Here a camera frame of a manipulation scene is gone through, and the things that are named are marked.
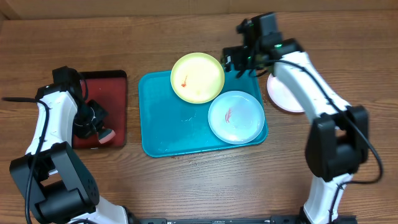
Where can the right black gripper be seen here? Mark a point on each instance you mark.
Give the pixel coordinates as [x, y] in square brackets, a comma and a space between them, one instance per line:
[237, 57]

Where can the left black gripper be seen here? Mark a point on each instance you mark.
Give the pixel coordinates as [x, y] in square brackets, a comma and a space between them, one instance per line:
[84, 131]

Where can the red and green sponge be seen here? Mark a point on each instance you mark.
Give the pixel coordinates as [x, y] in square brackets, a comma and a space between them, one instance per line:
[105, 135]

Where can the yellow-green plastic plate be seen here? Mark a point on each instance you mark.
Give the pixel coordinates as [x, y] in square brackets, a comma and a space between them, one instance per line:
[197, 78]

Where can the white plastic plate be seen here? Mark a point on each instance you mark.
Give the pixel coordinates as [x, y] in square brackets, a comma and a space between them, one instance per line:
[281, 96]

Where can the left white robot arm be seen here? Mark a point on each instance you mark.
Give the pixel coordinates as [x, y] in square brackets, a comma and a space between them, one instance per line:
[55, 184]

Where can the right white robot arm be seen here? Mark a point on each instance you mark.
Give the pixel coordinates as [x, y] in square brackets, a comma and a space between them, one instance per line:
[337, 143]

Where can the black red-lined tray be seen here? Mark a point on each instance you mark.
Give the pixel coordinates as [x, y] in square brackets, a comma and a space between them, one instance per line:
[109, 89]

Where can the teal plastic tray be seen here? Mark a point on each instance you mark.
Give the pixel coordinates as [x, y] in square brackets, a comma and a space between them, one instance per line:
[171, 126]

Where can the light blue plastic plate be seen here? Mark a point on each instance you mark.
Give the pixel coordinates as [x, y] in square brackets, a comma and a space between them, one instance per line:
[236, 117]

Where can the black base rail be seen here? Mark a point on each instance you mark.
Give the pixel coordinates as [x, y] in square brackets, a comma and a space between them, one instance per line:
[276, 219]

